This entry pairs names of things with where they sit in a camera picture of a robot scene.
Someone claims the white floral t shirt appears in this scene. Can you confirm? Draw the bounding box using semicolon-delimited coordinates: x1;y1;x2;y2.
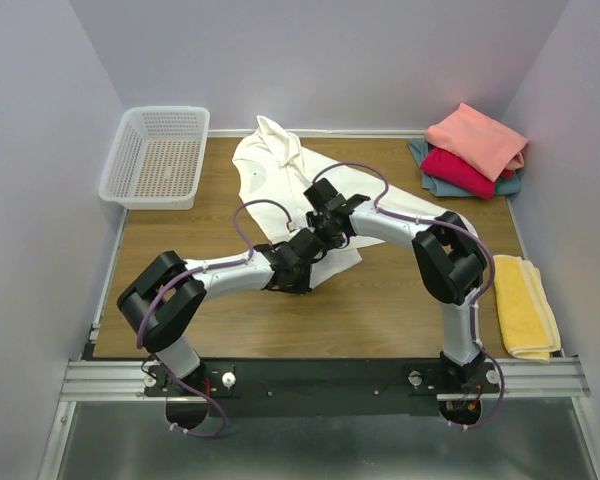
231;115;479;291

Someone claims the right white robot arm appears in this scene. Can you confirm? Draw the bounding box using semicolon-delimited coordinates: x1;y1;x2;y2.
304;178;487;392

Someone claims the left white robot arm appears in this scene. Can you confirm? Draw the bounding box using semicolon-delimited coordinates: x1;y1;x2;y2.
117;228;326;395

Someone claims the folded blue t shirt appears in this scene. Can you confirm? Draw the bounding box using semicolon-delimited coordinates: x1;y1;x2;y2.
407;137;524;199

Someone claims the folded red t shirt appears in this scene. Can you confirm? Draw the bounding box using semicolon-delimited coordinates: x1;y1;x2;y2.
419;147;515;201

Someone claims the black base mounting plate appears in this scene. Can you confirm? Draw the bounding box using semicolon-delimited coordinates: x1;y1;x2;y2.
145;358;499;419

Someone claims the white plastic basket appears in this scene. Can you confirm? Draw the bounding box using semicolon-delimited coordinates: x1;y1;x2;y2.
98;106;210;210

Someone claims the folded green t shirt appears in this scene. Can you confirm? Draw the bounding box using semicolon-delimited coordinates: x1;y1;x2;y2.
495;177;509;196

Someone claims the folded pink t shirt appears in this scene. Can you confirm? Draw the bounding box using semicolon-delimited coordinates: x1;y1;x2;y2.
424;103;529;181

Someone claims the yellow folded towel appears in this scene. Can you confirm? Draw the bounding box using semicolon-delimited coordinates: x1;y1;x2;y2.
494;255;562;363

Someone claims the aluminium rail frame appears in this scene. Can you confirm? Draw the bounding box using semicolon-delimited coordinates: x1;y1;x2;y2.
38;357;600;479

